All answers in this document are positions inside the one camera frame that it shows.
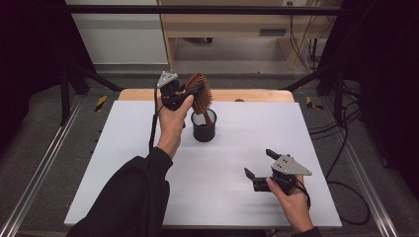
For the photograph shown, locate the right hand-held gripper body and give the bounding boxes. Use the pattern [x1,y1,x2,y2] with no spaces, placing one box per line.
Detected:
[252,153,313,197]

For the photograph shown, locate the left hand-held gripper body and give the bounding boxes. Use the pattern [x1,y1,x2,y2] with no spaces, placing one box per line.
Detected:
[156,71,186,112]

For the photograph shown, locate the brown wooden hairbrush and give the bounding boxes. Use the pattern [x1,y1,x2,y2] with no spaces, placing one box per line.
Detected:
[184,72,214,126]

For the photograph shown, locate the black mesh pen holder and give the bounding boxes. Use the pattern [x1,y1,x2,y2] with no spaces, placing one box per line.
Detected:
[190,108,218,143]

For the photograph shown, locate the person's left hand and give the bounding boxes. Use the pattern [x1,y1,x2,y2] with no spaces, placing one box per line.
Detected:
[156,94,196,159]

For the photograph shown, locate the person's right hand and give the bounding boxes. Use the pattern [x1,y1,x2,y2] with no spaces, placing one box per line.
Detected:
[265,175,316,234]

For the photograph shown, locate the white table cover sheet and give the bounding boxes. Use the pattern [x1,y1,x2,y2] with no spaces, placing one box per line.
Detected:
[63,100,343,230]

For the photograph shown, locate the yellow black tape strip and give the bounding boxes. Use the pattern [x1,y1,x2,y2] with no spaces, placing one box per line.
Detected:
[94,95,108,113]
[305,96,324,112]

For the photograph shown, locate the white cabinet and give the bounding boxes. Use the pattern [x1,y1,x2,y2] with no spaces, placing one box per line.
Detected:
[64,0,169,65]

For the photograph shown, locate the person's dark lap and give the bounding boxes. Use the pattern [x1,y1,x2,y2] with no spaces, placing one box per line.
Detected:
[161,228,268,237]

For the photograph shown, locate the light wooden desk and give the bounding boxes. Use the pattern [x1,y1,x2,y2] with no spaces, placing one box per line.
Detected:
[157,0,344,71]

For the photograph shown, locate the black metal stand leg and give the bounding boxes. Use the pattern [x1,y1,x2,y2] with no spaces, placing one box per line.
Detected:
[280,63,345,121]
[59,62,125,126]

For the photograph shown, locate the grey desk label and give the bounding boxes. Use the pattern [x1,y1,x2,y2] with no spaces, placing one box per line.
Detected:
[259,29,288,37]

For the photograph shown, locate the black curtain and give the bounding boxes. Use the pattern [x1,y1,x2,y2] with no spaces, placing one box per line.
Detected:
[319,0,419,198]
[0,0,97,156]

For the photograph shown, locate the black floor cables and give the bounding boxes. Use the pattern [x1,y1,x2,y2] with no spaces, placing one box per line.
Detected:
[309,85,364,174]

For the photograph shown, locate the black horizontal frame bar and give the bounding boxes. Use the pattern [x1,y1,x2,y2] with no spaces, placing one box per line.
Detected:
[65,4,344,16]

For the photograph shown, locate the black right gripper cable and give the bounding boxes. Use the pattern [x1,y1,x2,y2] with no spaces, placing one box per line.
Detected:
[294,180,372,226]

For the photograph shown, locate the aluminium floor rail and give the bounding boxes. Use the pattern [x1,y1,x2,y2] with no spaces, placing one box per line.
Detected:
[342,141,399,237]
[0,95,83,237]

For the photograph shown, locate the hanging cable bundle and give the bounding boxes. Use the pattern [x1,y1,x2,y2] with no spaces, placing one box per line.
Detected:
[288,1,330,73]

